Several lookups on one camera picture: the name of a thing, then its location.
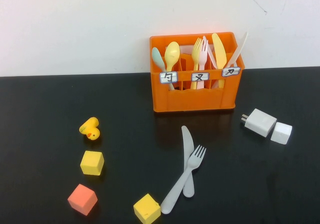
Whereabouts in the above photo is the paper label knife character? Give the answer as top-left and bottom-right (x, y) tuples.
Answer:
(221, 66), (241, 77)

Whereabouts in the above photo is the cream white plastic knife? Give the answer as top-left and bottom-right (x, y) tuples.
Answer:
(226, 31), (249, 69)

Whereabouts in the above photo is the yellow rubber duck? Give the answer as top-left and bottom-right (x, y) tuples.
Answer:
(78, 116), (101, 141)

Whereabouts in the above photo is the yellow plastic spoon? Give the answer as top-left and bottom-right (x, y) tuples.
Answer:
(164, 40), (181, 73)

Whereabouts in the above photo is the yellow plastic knife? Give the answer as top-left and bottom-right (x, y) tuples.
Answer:
(211, 32), (228, 89)

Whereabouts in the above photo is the paper label fork character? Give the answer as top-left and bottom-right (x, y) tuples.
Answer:
(191, 71), (210, 82)

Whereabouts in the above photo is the pink plastic fork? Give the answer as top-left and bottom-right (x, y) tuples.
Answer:
(198, 39), (210, 90)

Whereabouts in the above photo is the yellow foam cube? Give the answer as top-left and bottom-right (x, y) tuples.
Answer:
(133, 193), (162, 224)
(79, 150), (105, 177)

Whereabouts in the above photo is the translucent white plastic fork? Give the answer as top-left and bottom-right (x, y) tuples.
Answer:
(160, 144), (207, 215)

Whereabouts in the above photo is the mint green plastic spoon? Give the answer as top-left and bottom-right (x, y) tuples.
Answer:
(151, 47), (176, 91)

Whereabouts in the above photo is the yellow plastic fork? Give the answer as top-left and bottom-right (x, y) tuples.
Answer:
(191, 37), (204, 90)

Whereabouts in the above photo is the paper label spoon character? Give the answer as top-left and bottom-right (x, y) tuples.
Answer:
(159, 70), (179, 84)

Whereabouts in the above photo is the orange foam cube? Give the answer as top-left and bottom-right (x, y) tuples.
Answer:
(67, 183), (99, 217)

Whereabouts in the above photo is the translucent white plastic knife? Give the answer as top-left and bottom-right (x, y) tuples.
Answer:
(181, 125), (196, 199)

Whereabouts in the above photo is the white power adapter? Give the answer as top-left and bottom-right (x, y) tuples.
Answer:
(240, 107), (278, 138)

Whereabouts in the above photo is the orange plastic cutlery holder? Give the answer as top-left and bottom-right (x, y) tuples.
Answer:
(149, 31), (245, 114)

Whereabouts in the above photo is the white foam cube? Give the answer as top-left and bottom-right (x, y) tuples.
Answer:
(270, 121), (293, 145)

